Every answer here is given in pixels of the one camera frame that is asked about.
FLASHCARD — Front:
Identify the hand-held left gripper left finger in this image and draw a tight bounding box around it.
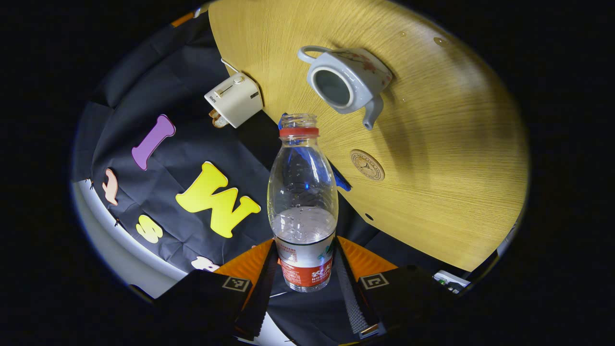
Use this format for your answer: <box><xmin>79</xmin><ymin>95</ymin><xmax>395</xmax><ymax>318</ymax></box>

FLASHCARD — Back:
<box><xmin>154</xmin><ymin>239</ymin><xmax>279</xmax><ymax>342</ymax></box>

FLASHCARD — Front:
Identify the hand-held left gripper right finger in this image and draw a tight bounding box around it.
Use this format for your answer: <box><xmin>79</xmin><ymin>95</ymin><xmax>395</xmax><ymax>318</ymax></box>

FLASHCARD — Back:
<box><xmin>334</xmin><ymin>235</ymin><xmax>457</xmax><ymax>341</ymax></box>

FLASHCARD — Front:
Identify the clear plastic water bottle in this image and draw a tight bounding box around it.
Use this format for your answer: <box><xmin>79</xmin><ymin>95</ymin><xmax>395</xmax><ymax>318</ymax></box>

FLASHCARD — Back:
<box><xmin>267</xmin><ymin>113</ymin><xmax>340</xmax><ymax>293</ymax></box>

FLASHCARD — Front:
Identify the round beige coaster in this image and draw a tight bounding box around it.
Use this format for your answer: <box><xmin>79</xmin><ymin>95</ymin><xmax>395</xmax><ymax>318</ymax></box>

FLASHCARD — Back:
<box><xmin>350</xmin><ymin>149</ymin><xmax>386</xmax><ymax>182</ymax></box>

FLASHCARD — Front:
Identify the white ceramic teacup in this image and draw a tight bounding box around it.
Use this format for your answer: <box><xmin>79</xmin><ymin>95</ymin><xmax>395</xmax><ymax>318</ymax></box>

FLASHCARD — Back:
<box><xmin>297</xmin><ymin>45</ymin><xmax>393</xmax><ymax>131</ymax></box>

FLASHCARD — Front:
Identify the white toaster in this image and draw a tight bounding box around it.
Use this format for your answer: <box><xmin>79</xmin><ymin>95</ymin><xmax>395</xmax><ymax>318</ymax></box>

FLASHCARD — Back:
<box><xmin>204</xmin><ymin>72</ymin><xmax>264</xmax><ymax>129</ymax></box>

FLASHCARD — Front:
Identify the blue towel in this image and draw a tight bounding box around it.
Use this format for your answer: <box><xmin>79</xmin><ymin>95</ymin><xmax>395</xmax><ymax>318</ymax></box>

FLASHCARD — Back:
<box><xmin>278</xmin><ymin>113</ymin><xmax>352</xmax><ymax>192</ymax></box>

